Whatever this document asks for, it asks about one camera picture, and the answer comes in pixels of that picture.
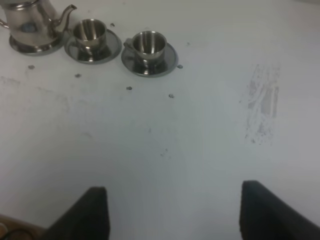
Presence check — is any left stainless steel teacup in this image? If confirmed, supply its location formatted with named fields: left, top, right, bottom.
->
left=71, top=18, right=107, bottom=50

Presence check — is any stainless steel teacup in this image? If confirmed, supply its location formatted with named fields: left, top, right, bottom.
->
left=71, top=18, right=107, bottom=50
left=123, top=30, right=168, bottom=66

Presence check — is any steel cup saucer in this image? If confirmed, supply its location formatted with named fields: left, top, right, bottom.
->
left=121, top=43, right=179, bottom=78
left=64, top=29, right=122, bottom=65

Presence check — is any right stainless steel teacup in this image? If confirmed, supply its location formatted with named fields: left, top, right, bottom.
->
left=123, top=30, right=168, bottom=66

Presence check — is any steel teapot saucer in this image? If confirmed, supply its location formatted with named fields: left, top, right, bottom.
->
left=9, top=33, right=68, bottom=56

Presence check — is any left steel cup saucer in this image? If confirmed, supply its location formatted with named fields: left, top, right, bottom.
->
left=64, top=29, right=122, bottom=65

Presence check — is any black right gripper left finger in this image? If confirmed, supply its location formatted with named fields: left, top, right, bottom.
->
left=44, top=187, right=110, bottom=240

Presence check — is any right steel cup saucer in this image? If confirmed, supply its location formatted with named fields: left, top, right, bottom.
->
left=121, top=43, right=179, bottom=78

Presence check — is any stainless steel teapot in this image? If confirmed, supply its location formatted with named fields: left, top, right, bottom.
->
left=0, top=0, right=77, bottom=47

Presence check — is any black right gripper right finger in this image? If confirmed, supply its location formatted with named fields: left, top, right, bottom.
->
left=239, top=180, right=320, bottom=240

